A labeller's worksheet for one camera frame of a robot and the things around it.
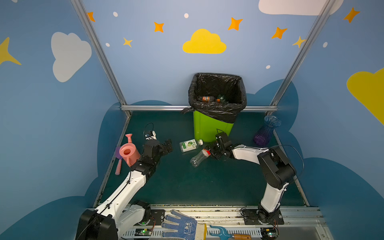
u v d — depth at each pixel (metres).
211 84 0.96
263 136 0.96
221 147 0.77
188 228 0.71
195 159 0.93
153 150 0.60
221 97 0.99
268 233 0.71
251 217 0.74
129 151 0.86
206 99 0.96
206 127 0.83
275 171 0.49
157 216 0.75
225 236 0.70
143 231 0.71
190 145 0.98
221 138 0.77
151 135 0.71
